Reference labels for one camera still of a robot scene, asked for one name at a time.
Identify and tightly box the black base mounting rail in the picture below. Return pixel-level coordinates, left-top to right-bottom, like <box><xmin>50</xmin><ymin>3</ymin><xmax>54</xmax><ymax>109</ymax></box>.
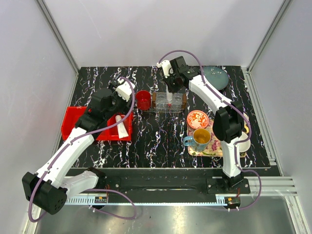
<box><xmin>73</xmin><ymin>167</ymin><xmax>251</xmax><ymax>203</ymax></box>

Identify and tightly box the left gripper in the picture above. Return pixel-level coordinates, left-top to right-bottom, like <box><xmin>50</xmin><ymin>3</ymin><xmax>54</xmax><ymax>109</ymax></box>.
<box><xmin>104</xmin><ymin>82</ymin><xmax>137</xmax><ymax>120</ymax></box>

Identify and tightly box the blue mug yellow inside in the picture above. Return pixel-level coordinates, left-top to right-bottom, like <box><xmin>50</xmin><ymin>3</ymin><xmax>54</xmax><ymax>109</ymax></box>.
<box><xmin>183</xmin><ymin>128</ymin><xmax>212</xmax><ymax>152</ymax></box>

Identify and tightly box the red plastic organizer bin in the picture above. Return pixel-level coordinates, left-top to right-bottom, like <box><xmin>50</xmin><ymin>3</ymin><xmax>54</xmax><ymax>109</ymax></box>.
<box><xmin>61</xmin><ymin>106</ymin><xmax>133</xmax><ymax>141</ymax></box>

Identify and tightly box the teal ceramic plate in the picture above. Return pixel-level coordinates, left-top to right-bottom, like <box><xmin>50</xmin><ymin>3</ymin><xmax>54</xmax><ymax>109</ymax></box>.
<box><xmin>203</xmin><ymin>66</ymin><xmax>229</xmax><ymax>91</ymax></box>

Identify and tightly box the white toothpaste tube red cap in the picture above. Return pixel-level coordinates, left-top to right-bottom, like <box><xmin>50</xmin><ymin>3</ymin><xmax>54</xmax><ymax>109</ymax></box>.
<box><xmin>166</xmin><ymin>86</ymin><xmax>173</xmax><ymax>107</ymax></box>

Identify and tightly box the orange floral bowl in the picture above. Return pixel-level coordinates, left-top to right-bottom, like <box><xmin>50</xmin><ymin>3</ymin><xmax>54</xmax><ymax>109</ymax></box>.
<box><xmin>187</xmin><ymin>110</ymin><xmax>209</xmax><ymax>130</ymax></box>

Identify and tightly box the floral rectangular tray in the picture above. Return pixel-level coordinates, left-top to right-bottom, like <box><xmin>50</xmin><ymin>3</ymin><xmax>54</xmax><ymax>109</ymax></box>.
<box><xmin>187</xmin><ymin>118</ymin><xmax>224</xmax><ymax>157</ymax></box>

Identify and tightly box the clear acrylic toothbrush holder rack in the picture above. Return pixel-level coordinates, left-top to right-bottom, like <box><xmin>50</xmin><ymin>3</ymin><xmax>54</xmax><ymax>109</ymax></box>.
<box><xmin>152</xmin><ymin>92</ymin><xmax>187</xmax><ymax>112</ymax></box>

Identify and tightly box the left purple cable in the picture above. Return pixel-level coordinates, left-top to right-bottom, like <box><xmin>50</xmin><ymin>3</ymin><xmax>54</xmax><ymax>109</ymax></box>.
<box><xmin>27</xmin><ymin>77</ymin><xmax>137</xmax><ymax>222</ymax></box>

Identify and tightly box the yellow cup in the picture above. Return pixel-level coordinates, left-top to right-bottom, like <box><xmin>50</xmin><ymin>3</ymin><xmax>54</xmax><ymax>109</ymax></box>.
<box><xmin>243</xmin><ymin>113</ymin><xmax>250</xmax><ymax>134</ymax></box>

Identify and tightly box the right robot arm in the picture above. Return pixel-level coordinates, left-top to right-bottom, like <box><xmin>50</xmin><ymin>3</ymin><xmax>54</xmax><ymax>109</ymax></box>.
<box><xmin>157</xmin><ymin>56</ymin><xmax>246</xmax><ymax>193</ymax></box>

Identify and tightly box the red cup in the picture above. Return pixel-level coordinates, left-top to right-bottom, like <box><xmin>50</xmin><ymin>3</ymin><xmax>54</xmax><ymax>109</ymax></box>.
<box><xmin>136</xmin><ymin>90</ymin><xmax>151</xmax><ymax>111</ymax></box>

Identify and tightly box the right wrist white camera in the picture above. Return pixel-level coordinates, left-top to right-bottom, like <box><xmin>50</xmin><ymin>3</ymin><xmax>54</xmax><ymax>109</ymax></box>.
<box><xmin>156</xmin><ymin>60</ymin><xmax>173</xmax><ymax>78</ymax></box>

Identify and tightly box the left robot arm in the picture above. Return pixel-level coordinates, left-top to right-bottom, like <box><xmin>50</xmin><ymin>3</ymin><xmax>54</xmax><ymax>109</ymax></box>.
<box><xmin>22</xmin><ymin>78</ymin><xmax>135</xmax><ymax>222</ymax></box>

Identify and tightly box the white small bowl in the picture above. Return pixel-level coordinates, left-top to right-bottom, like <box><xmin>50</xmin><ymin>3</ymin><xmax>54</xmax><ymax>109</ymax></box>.
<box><xmin>238</xmin><ymin>132</ymin><xmax>251</xmax><ymax>153</ymax></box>

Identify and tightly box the purple cable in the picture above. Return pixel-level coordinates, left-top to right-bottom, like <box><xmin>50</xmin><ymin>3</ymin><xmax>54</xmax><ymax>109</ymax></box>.
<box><xmin>27</xmin><ymin>77</ymin><xmax>137</xmax><ymax>222</ymax></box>
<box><xmin>158</xmin><ymin>50</ymin><xmax>263</xmax><ymax>212</ymax></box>

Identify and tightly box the white toothpaste tube black cap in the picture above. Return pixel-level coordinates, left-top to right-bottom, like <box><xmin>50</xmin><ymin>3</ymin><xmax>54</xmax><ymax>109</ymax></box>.
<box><xmin>115</xmin><ymin>115</ymin><xmax>129</xmax><ymax>138</ymax></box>

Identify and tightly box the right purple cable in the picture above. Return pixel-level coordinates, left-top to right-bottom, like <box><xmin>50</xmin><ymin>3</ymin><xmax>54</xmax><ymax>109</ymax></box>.
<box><xmin>158</xmin><ymin>50</ymin><xmax>263</xmax><ymax>212</ymax></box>

